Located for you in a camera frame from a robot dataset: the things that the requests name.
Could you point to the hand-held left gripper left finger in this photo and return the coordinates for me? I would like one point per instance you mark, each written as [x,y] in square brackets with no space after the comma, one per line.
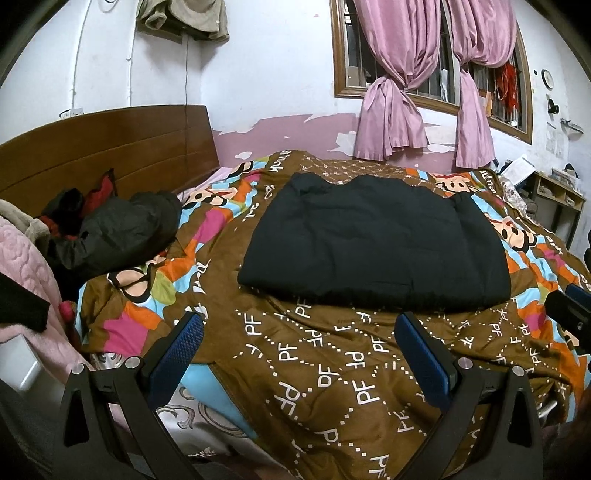
[178,355]

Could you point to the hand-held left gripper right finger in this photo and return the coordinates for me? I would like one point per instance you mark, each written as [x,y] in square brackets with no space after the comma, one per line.
[422,360]

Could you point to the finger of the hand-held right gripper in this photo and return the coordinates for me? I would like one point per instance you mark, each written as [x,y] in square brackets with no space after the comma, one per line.
[565,307]
[579,293]

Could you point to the black jacket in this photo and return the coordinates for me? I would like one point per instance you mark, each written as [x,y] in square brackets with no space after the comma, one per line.
[369,244]

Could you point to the patterned bed sheet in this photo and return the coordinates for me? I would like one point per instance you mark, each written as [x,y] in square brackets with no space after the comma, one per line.
[194,410]

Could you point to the printed brown cartoon blanket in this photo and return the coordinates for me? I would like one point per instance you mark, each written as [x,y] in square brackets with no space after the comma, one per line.
[323,369]

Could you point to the wooden shelf unit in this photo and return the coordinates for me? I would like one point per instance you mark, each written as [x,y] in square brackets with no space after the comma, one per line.
[554,189]

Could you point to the silver patterned cloth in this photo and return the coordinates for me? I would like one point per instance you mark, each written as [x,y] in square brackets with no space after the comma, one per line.
[510,191]

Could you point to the dark padded coat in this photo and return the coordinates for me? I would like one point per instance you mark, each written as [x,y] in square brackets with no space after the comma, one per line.
[120,230]

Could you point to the white paper box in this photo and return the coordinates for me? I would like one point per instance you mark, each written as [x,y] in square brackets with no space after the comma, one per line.
[517,168]

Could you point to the black cloth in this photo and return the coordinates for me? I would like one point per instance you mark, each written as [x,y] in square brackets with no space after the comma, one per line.
[23,300]

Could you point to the pink quilted blanket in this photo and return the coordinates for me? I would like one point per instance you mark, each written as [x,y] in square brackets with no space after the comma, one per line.
[27,258]

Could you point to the red and black garment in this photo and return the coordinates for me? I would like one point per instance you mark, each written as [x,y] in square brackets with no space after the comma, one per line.
[104,184]

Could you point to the narrow pink curtain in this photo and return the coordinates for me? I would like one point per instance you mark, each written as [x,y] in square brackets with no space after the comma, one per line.
[473,129]

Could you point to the beige fleece blanket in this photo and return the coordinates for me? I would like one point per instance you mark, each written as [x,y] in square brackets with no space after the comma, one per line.
[18,212]

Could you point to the wooden headboard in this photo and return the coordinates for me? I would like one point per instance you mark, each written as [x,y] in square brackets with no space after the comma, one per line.
[115,147]

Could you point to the red hanging ornament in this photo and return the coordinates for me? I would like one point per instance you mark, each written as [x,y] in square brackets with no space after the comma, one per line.
[508,83]

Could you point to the wide pink curtain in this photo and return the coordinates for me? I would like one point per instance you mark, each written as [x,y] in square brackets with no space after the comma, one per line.
[388,120]

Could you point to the beige cloth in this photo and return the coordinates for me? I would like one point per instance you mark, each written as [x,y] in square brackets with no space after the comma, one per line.
[194,16]

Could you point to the small wall shelf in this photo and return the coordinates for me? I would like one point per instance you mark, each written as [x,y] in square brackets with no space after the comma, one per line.
[572,124]

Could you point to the black wall hook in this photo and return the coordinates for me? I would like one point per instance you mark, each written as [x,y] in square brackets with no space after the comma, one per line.
[552,108]

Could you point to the round wall clock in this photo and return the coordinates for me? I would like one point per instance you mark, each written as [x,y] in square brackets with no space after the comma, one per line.
[547,79]

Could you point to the white wall socket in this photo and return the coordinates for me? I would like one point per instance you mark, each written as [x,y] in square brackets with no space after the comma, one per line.
[71,112]

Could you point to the white wall conduit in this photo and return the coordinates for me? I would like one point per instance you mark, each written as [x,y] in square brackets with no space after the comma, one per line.
[130,69]

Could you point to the wooden window frame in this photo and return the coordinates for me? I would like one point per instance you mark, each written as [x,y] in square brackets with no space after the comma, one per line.
[339,69]

